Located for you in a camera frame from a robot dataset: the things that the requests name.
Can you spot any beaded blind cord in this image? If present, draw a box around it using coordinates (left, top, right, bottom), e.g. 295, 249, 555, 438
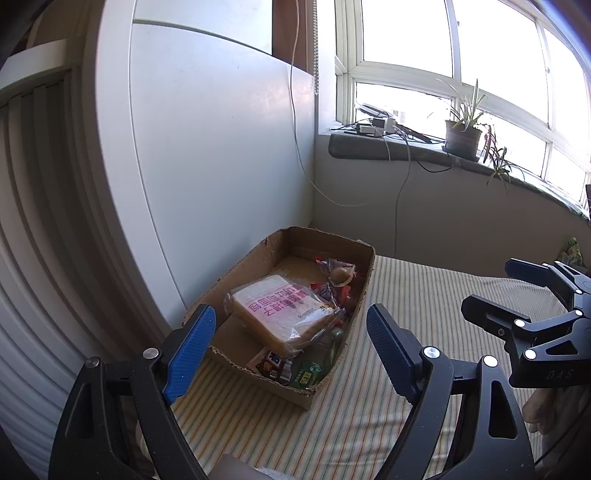
311, 0, 321, 95

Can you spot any potted spider plant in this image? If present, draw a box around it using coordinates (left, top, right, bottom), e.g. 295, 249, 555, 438
427, 78, 527, 197

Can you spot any brown cardboard box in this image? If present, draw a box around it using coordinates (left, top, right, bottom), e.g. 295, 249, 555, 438
181, 225, 377, 411

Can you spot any bagged sliced bread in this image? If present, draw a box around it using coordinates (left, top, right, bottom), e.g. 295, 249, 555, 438
224, 274, 345, 356

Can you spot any white ribbed panel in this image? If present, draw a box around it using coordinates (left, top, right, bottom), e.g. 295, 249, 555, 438
0, 39, 185, 480

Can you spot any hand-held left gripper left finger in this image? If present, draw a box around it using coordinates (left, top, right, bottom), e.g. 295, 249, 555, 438
48, 302, 218, 480

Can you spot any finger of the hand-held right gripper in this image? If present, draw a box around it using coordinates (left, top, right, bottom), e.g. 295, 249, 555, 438
505, 257, 591, 311
461, 294, 591, 360

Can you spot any dark green snack packet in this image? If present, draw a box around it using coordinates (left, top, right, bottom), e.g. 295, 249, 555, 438
291, 360, 331, 388

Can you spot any grey hanging cable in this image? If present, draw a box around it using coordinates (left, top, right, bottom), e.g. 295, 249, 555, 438
392, 136, 414, 252

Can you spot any white cabinet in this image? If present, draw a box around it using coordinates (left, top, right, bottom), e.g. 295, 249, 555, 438
92, 0, 319, 324

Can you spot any dark chocolate bar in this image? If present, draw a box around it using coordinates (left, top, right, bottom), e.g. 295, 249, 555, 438
256, 351, 296, 381

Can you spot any green paper bag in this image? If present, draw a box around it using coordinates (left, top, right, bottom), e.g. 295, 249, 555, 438
558, 237, 587, 268

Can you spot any light green snack packet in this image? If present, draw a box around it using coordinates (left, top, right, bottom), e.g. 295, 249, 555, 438
300, 325, 347, 370

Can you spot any person's right hand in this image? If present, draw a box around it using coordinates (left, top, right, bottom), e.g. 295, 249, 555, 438
522, 387, 591, 435

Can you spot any thin white cable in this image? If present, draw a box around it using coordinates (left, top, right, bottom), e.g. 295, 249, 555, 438
288, 0, 398, 208

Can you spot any white window frame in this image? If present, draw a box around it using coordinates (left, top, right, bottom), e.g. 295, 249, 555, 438
332, 0, 591, 204

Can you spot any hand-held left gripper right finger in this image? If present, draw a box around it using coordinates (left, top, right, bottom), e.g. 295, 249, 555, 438
366, 302, 539, 480

